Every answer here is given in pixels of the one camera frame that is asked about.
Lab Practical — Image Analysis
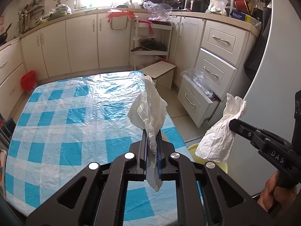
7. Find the white tissue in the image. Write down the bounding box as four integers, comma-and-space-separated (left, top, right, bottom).
128, 76, 167, 192

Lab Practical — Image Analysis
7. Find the yellow plastic trash bucket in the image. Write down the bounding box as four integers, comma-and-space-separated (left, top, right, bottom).
187, 142, 229, 174

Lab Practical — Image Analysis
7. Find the red lined trash basket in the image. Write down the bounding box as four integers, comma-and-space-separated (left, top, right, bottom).
20, 70, 37, 93

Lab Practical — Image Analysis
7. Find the person's right hand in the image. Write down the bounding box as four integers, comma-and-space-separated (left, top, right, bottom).
257, 171, 297, 214

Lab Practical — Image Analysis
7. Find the open bottom drawer with bags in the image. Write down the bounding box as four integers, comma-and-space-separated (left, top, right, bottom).
178, 68, 220, 128

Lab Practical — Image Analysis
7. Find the small white step stool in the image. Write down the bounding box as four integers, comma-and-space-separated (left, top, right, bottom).
141, 61, 176, 90

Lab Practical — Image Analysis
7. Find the white bag on counter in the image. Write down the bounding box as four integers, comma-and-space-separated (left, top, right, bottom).
205, 0, 228, 16

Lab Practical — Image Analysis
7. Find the dark wok on trolley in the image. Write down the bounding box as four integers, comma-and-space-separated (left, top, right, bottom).
131, 38, 167, 52

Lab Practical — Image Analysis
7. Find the white narrow storage trolley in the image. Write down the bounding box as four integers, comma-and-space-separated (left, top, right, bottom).
129, 19, 173, 70

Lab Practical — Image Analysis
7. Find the clear plastic bag on trolley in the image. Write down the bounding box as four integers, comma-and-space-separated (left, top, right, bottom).
143, 1, 173, 21

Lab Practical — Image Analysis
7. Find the red bag on cabinet hanger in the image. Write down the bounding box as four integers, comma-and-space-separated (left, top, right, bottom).
107, 9, 135, 22

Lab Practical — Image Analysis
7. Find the black frying pan on stove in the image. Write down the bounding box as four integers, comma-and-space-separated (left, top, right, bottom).
0, 23, 12, 45

